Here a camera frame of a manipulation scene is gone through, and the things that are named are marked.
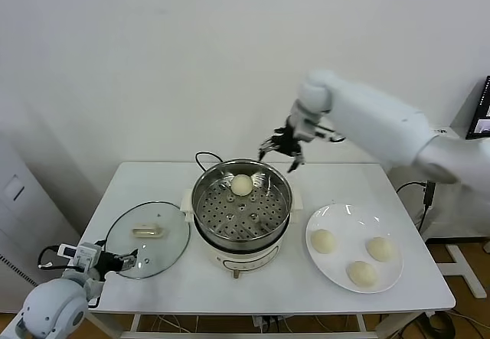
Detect white steamed baozi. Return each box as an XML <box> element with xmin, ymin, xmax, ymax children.
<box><xmin>346</xmin><ymin>260</ymin><xmax>378</xmax><ymax>288</ymax></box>
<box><xmin>230</xmin><ymin>174</ymin><xmax>254</xmax><ymax>197</ymax></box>
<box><xmin>365</xmin><ymin>236</ymin><xmax>397</xmax><ymax>262</ymax></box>
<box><xmin>309</xmin><ymin>229</ymin><xmax>337</xmax><ymax>255</ymax></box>

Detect white metal table frame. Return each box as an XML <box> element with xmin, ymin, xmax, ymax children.
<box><xmin>86</xmin><ymin>310</ymin><xmax>437</xmax><ymax>339</ymax></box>

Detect round glass pot lid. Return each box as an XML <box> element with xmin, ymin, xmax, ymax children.
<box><xmin>103</xmin><ymin>200</ymin><xmax>191</xmax><ymax>281</ymax></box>

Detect thin beige floor wires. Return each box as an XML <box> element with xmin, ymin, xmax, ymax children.
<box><xmin>151</xmin><ymin>315</ymin><xmax>202</xmax><ymax>334</ymax></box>

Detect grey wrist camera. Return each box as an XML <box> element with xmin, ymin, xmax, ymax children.
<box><xmin>57</xmin><ymin>242</ymin><xmax>103</xmax><ymax>272</ymax></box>
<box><xmin>302</xmin><ymin>119</ymin><xmax>346</xmax><ymax>143</ymax></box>

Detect black laptop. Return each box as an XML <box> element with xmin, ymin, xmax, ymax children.
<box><xmin>465</xmin><ymin>74</ymin><xmax>490</xmax><ymax>141</ymax></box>

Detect cream electric cooker pot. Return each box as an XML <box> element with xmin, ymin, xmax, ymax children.
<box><xmin>179</xmin><ymin>187</ymin><xmax>304</xmax><ymax>280</ymax></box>

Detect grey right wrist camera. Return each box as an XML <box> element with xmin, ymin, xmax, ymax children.
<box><xmin>302</xmin><ymin>119</ymin><xmax>346</xmax><ymax>143</ymax></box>

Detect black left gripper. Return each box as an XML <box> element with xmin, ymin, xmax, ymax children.
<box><xmin>93</xmin><ymin>239</ymin><xmax>140</xmax><ymax>275</ymax></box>

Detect black power adapter brick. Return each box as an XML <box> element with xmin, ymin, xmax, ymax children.
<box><xmin>421</xmin><ymin>180</ymin><xmax>436</xmax><ymax>206</ymax></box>

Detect white power strip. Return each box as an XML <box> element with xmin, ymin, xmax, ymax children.
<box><xmin>251</xmin><ymin>315</ymin><xmax>286</xmax><ymax>333</ymax></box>

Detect large white round plate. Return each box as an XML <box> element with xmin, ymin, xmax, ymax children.
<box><xmin>305</xmin><ymin>204</ymin><xmax>404</xmax><ymax>294</ymax></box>

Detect black cooker power cord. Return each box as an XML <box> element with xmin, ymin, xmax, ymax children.
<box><xmin>194</xmin><ymin>152</ymin><xmax>224</xmax><ymax>174</ymax></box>

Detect black floor cable coil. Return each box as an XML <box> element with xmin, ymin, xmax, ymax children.
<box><xmin>416</xmin><ymin>311</ymin><xmax>457</xmax><ymax>339</ymax></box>

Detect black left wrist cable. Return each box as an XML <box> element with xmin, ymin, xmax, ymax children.
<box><xmin>37</xmin><ymin>245</ymin><xmax>60</xmax><ymax>270</ymax></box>

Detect black laptop charger cable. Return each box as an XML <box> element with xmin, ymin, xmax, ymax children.
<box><xmin>395</xmin><ymin>180</ymin><xmax>437</xmax><ymax>233</ymax></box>

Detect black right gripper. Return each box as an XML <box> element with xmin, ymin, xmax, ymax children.
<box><xmin>257</xmin><ymin>121</ymin><xmax>306</xmax><ymax>174</ymax></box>

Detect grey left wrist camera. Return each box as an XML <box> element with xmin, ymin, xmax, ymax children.
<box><xmin>57</xmin><ymin>242</ymin><xmax>103</xmax><ymax>272</ymax></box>

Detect white metal cabinet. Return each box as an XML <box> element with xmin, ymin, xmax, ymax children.
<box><xmin>0</xmin><ymin>135</ymin><xmax>81</xmax><ymax>317</ymax></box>

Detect perforated steel steamer basket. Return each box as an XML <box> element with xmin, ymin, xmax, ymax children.
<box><xmin>190</xmin><ymin>158</ymin><xmax>292</xmax><ymax>243</ymax></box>

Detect white side desk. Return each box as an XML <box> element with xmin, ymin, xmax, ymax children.
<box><xmin>430</xmin><ymin>125</ymin><xmax>490</xmax><ymax>298</ymax></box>

